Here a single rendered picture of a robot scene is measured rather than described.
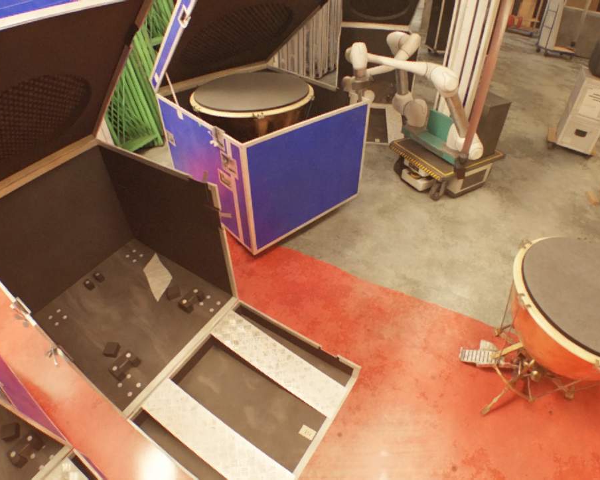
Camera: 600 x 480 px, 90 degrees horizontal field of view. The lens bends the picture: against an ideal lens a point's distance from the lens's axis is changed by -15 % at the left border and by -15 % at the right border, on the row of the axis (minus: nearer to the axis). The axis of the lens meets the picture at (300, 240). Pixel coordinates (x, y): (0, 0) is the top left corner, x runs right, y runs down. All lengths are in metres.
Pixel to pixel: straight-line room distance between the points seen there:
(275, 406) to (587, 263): 1.63
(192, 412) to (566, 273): 1.80
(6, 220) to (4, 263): 0.25
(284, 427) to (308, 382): 0.26
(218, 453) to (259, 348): 0.57
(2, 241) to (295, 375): 1.71
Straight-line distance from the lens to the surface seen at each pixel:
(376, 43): 5.47
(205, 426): 1.82
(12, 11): 1.21
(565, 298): 1.62
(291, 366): 1.92
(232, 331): 1.97
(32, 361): 2.57
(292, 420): 1.88
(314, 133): 2.18
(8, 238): 2.24
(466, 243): 2.93
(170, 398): 1.87
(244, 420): 1.89
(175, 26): 2.19
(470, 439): 2.05
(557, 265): 1.75
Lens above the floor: 1.80
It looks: 43 degrees down
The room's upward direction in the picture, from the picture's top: straight up
